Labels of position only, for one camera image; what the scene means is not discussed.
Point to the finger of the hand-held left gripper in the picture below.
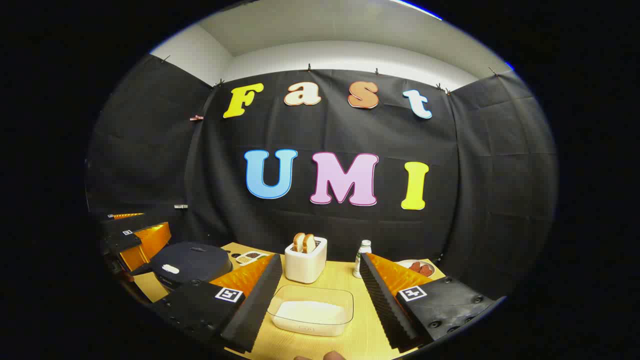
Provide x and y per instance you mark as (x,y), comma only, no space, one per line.
(120,224)
(150,240)

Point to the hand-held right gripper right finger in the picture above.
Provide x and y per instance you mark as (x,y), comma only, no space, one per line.
(385,300)

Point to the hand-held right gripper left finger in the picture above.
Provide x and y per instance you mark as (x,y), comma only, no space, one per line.
(260,300)

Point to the dark blue rice cooker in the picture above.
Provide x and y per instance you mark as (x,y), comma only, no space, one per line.
(195,260)

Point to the clear plastic container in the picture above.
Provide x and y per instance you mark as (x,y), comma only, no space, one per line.
(280,320)

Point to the white round plate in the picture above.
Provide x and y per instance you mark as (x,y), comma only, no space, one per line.
(406,263)

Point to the white divided seasoning dish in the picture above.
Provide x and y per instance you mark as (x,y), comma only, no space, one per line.
(251,257)

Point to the red meat slice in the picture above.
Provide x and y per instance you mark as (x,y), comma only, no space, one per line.
(415,267)
(426,270)

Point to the white green label bottle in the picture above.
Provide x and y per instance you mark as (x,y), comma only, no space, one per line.
(361,260)

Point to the white toaster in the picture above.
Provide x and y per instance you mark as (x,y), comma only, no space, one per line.
(305,265)

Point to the toast bread slice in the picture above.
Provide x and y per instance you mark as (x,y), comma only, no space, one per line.
(298,242)
(310,243)

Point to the black backdrop cloth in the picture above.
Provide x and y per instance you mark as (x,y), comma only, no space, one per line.
(200,175)

